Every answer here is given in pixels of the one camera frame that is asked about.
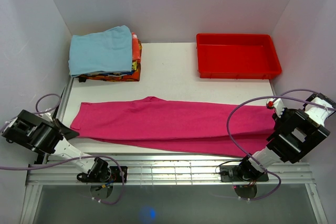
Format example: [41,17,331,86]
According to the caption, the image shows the pink trousers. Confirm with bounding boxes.
[70,97,275,157]

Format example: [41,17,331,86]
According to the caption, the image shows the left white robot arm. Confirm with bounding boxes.
[1,110,112,183]

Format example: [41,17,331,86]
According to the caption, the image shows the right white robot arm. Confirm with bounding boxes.
[236,93,335,180]

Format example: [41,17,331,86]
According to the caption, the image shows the folded orange patterned trousers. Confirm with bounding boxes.
[77,33,142,83]

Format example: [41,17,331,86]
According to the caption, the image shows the red plastic tray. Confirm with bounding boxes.
[196,33,282,80]

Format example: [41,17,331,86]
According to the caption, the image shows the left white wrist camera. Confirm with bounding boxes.
[39,111,53,122]

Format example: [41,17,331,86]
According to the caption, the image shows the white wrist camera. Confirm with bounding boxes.
[39,111,53,122]
[266,98,285,115]

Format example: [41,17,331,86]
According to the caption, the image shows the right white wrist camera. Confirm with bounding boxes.
[266,98,285,115]

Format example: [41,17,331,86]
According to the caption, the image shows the aluminium rail frame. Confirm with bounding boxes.
[20,77,330,223]

